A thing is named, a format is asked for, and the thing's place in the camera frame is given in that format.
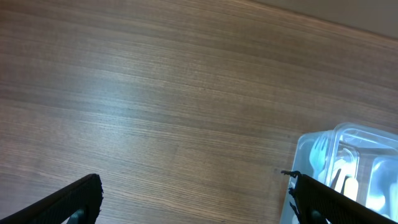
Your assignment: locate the right clear plastic container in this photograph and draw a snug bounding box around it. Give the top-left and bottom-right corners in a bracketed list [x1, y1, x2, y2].
[322, 123, 397, 222]

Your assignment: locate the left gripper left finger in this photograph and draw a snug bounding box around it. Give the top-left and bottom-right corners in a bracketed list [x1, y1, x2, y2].
[1, 174, 103, 224]

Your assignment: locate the clear plastic container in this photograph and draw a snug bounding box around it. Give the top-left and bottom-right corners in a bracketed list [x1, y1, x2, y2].
[279, 130, 333, 224]
[322, 123, 397, 222]

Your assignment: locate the left clear plastic container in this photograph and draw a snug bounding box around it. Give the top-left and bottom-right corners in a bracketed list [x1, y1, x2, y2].
[279, 130, 333, 224]

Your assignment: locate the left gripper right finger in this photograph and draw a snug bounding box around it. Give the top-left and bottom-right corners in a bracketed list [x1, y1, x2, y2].
[281, 170, 395, 224]

